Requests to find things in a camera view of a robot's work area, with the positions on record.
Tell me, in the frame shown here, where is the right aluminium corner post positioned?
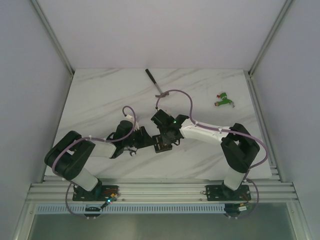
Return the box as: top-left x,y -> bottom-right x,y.
248,0 -> 295,77

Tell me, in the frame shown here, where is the aluminium corner post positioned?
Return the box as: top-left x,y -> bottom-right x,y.
248,0 -> 295,77
29,0 -> 75,77

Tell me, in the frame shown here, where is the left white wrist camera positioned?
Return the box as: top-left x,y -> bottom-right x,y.
125,114 -> 140,131

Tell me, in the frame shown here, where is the green red plastic connector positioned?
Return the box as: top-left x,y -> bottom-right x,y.
214,92 -> 235,108

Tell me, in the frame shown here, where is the slotted grey cable duct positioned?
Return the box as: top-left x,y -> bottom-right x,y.
34,204 -> 227,215

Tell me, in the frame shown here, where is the aluminium front rail frame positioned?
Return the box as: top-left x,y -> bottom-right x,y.
26,177 -> 298,204

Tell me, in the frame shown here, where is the black handled claw hammer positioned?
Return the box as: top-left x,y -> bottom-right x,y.
145,69 -> 169,98

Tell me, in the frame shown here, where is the black fuse box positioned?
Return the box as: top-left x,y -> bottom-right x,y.
152,134 -> 173,154

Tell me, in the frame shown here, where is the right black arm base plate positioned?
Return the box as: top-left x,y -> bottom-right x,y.
204,183 -> 252,201

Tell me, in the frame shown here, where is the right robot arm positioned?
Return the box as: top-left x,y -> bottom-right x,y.
151,109 -> 260,201

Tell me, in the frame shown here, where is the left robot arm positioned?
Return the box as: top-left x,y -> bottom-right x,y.
44,120 -> 155,201

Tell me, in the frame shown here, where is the left aluminium corner post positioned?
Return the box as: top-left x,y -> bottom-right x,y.
29,0 -> 75,77

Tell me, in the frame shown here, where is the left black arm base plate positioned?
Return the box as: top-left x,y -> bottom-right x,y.
72,185 -> 119,202

